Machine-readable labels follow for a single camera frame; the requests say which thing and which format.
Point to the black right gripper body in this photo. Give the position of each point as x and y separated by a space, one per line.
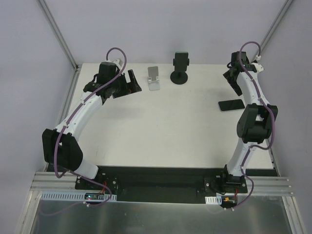
230 77

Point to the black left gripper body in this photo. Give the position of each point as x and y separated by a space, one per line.
124 86

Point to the white phone face down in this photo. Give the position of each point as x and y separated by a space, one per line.
153 78

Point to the black phone stand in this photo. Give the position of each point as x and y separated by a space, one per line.
178 78

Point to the green phone black screen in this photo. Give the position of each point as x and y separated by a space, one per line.
181 61

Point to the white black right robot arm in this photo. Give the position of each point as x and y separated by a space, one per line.
255 125

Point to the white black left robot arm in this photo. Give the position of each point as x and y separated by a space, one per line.
60 145

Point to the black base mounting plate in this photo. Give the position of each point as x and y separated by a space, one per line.
164 185

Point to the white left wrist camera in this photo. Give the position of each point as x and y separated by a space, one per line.
118 62

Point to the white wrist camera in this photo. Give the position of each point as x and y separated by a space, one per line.
118 62
258 66

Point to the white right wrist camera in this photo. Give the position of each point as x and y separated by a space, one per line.
258 66

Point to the left aluminium frame post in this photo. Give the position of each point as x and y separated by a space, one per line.
58 34

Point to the aluminium frame post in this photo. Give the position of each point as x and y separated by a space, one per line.
58 34
276 23

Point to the right aluminium frame post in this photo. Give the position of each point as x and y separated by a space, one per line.
276 23

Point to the aluminium rail right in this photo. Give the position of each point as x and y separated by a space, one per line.
272 186

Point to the aluminium rail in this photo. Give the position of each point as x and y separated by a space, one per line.
272 186
48 180

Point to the white right cable duct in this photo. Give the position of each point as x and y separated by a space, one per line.
213 200

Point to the white cable duct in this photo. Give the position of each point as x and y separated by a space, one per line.
213 200
77 196

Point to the white left cable duct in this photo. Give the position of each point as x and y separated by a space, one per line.
77 196

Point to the aluminium rail left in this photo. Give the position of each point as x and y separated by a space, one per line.
48 180

